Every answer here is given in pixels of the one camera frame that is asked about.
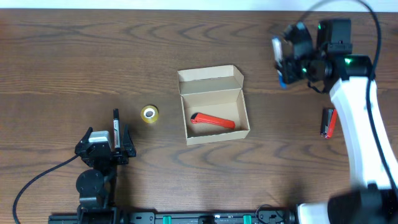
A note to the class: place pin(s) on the black marker pen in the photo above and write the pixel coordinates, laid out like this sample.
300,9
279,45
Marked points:
117,143

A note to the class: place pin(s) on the yellow tape roll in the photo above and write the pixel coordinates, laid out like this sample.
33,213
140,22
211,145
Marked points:
149,114

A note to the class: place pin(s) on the red black stapler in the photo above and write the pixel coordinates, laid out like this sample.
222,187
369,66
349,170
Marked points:
329,116

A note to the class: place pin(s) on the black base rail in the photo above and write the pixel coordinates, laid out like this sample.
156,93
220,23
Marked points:
267,216

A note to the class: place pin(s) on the blue marker pen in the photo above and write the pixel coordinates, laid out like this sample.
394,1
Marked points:
277,48

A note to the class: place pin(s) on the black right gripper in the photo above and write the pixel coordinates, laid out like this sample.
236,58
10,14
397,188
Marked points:
290,72

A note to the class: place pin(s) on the orange utility knife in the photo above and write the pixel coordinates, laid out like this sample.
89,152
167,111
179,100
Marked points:
205,118

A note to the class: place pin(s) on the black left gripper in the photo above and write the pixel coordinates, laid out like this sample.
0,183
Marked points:
115,157

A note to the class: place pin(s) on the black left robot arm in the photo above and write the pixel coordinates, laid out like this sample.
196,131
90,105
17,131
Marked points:
97,185

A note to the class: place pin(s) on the open cardboard box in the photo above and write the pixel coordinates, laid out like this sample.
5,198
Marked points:
213,91

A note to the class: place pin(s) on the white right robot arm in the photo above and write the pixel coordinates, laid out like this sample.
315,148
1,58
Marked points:
348,80

